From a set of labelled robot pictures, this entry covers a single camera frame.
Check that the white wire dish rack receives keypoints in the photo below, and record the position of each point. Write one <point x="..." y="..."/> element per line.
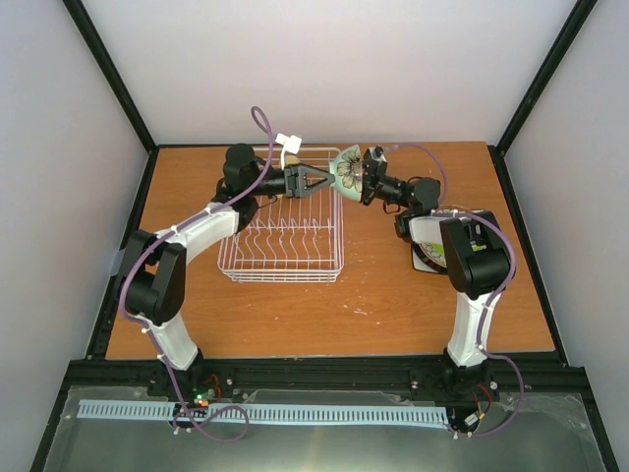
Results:
<point x="288" y="239"/>

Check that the yellow mug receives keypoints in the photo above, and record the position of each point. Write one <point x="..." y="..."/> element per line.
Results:
<point x="289" y="178"/>

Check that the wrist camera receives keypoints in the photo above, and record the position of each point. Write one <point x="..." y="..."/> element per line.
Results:
<point x="376" y="153"/>
<point x="289" y="149"/>

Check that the lime green plate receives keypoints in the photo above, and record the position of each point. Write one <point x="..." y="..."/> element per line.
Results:
<point x="436" y="252"/>

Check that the black frame post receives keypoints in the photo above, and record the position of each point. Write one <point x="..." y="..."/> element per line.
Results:
<point x="566" y="36"/>
<point x="98" y="50"/>

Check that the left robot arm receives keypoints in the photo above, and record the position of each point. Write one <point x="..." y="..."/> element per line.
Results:
<point x="152" y="275"/>

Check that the metal floor sheet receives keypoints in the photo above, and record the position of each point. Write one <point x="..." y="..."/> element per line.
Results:
<point x="545" y="432"/>

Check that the orange rimmed floral plate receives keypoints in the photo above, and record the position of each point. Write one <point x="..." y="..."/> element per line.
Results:
<point x="432" y="251"/>

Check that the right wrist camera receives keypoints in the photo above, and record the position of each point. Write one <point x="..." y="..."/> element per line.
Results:
<point x="376" y="153"/>

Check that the right black frame post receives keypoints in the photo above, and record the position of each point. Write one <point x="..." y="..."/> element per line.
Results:
<point x="566" y="36"/>

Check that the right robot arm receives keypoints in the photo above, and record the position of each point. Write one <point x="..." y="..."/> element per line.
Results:
<point x="468" y="247"/>

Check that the light green floral bowl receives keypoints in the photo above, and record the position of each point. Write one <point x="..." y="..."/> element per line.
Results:
<point x="347" y="169"/>

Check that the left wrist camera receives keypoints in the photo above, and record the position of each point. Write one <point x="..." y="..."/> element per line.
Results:
<point x="289" y="149"/>

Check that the light blue cable duct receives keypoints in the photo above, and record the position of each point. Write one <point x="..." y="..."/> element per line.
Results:
<point x="269" y="414"/>

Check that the white square plate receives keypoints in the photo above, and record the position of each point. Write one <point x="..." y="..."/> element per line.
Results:
<point x="417" y="263"/>

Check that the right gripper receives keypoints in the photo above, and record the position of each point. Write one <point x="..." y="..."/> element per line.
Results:
<point x="372" y="180"/>

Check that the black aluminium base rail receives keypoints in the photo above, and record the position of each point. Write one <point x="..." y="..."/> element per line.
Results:
<point x="411" y="377"/>

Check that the left black frame post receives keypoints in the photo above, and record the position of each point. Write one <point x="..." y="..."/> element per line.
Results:
<point x="98" y="50"/>

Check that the black round plate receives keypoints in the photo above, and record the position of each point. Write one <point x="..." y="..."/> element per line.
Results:
<point x="423" y="262"/>

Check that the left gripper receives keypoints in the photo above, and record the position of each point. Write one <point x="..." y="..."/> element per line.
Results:
<point x="296" y="185"/>

